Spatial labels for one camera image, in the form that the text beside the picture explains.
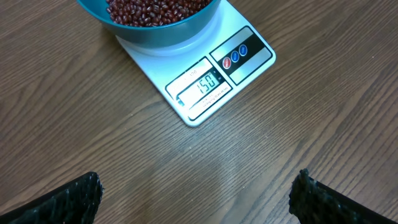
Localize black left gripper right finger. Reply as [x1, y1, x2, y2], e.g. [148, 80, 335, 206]
[289, 169, 395, 224]

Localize blue bowl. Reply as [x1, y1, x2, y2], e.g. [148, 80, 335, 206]
[77, 0, 220, 48]

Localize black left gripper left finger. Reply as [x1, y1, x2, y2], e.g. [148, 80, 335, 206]
[1, 172, 103, 224]

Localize red beans in bowl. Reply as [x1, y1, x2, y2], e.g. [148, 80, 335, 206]
[106, 0, 211, 27]

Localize white digital kitchen scale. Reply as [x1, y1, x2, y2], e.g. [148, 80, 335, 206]
[118, 1, 276, 127]

